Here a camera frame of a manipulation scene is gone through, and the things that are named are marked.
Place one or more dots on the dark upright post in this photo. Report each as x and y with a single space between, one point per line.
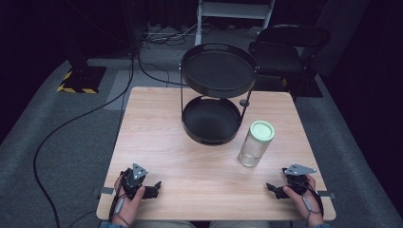
135 25

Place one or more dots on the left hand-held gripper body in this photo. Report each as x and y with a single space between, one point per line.
133 181

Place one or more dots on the grey table bracket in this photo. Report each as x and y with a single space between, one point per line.
106 190
327 195

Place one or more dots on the grey curtain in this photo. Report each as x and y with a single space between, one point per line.
339 34

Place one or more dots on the person's left hand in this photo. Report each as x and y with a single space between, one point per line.
130 207

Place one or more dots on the black folding chair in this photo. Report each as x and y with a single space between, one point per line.
278 57

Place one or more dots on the black two-tier tray rack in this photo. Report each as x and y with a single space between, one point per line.
215 95

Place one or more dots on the white metal stand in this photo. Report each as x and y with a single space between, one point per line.
233 11

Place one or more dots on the glass jar with green lid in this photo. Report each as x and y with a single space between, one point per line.
256 142

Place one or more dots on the black base with yellow stripes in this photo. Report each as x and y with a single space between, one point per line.
83 79

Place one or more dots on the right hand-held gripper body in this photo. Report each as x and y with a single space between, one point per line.
297 179

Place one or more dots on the person's right hand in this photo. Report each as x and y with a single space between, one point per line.
302 204

